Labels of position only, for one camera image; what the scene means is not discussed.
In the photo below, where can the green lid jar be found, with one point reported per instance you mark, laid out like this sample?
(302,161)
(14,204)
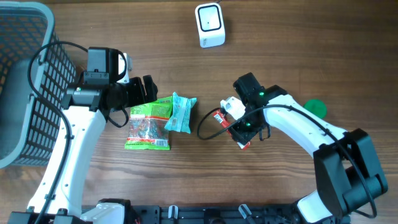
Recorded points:
(317,107)

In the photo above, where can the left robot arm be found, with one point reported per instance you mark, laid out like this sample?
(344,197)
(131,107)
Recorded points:
(72,130)

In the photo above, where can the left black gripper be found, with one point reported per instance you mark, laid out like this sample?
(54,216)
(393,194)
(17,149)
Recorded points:
(139,97)

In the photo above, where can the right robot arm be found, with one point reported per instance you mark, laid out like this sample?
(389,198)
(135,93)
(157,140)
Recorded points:
(348,172)

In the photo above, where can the red stick sachet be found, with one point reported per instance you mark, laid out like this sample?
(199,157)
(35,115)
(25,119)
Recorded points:
(221,118)

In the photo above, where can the grey plastic mesh basket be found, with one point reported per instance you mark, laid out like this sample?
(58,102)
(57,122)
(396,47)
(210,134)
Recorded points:
(30,58)

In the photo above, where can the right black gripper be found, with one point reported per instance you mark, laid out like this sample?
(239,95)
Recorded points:
(242,134)

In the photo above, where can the green snack bag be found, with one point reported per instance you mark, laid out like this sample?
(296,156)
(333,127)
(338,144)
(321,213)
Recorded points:
(147,126)

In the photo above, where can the teal wrapper packet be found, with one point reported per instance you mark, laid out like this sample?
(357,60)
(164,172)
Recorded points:
(181,110)

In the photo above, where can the white barcode scanner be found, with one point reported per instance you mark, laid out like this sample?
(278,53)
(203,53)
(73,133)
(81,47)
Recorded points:
(210,24)

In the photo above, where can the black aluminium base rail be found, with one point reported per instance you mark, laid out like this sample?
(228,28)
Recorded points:
(217,214)

